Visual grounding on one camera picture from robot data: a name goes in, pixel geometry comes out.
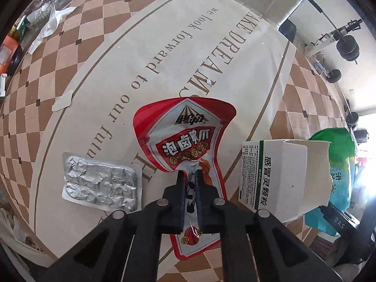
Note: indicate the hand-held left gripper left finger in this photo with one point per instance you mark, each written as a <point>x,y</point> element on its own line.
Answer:
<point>179,199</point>

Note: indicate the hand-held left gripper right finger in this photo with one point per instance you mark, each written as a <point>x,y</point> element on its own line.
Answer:
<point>202,202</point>

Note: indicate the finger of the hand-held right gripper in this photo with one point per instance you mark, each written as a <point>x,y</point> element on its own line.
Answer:
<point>337,218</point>

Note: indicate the red snack packet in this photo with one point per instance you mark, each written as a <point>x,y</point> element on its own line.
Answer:
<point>182,129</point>

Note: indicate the dark wooden chair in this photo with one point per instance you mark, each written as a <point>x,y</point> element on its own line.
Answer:
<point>321,245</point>

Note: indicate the green blue plastic bag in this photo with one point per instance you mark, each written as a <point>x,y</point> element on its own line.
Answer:
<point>337,164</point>

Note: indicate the white green medicine box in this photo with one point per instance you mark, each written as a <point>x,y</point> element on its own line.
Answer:
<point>282,176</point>

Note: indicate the silver blister pack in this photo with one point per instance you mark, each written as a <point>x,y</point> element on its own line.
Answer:
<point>100,182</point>

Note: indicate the curl barbell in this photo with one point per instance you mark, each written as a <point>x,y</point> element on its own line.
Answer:
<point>335,75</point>

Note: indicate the small white paper scrap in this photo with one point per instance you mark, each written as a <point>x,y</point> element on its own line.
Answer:
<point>63,102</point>

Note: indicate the grey foot pedal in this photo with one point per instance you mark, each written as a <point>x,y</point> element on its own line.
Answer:
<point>318,66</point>

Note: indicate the white bag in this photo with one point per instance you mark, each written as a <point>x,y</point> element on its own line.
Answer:
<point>17,229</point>

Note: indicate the checked tablecloth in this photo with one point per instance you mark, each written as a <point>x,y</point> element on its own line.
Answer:
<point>132,35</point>

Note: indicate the black paper bag blue print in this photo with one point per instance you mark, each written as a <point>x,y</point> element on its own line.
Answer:
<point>289,30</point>

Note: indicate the green white drink carton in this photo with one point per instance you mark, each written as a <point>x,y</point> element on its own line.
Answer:
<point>2,84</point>

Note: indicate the black round container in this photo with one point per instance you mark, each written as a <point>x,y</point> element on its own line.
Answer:
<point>14,61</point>

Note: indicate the orange box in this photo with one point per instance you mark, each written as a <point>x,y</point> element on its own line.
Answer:
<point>9,41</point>

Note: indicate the crumpled clear plastic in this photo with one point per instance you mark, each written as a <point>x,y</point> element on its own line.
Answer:
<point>44,8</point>

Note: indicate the small green white box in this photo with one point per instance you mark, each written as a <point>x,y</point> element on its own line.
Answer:
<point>22,26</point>

